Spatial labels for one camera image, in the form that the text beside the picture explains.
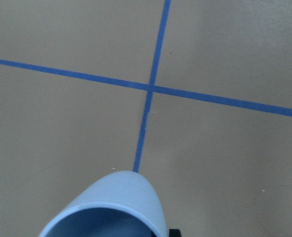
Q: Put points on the light blue plastic cup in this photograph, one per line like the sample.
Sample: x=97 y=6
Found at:
x=121 y=204

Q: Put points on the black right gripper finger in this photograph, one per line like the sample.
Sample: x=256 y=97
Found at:
x=174 y=233

